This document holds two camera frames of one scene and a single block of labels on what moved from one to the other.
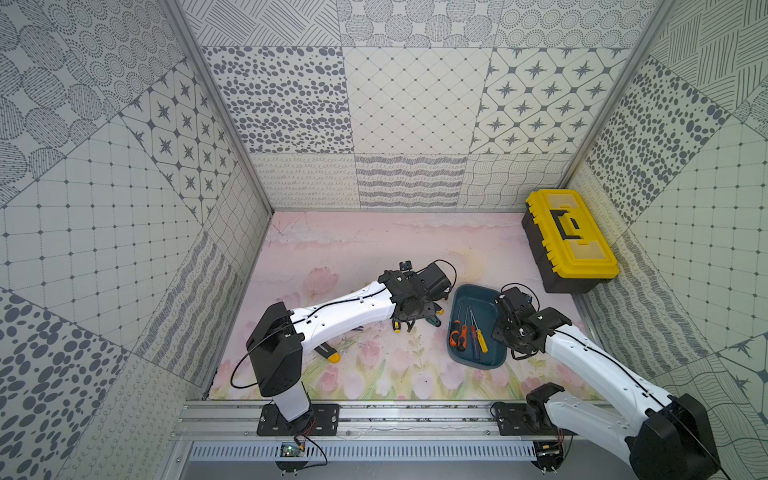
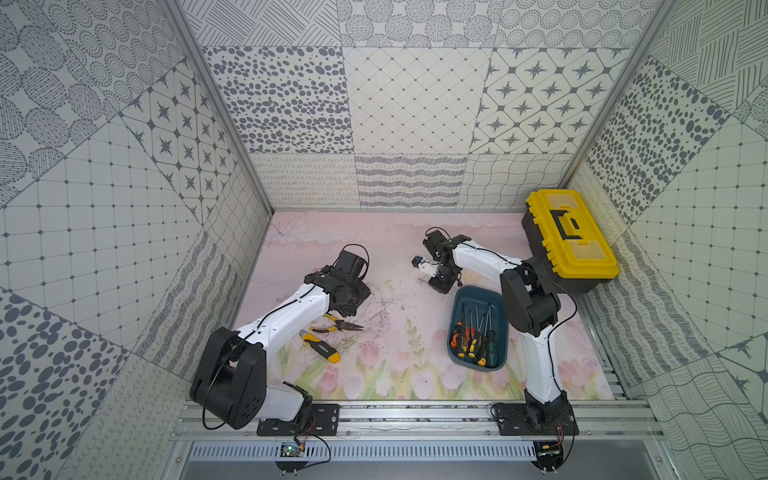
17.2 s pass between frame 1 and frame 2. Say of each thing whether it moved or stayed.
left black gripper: moved
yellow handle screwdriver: moved
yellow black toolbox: stayed
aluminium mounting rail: stayed
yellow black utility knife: stayed
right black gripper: moved
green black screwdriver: moved
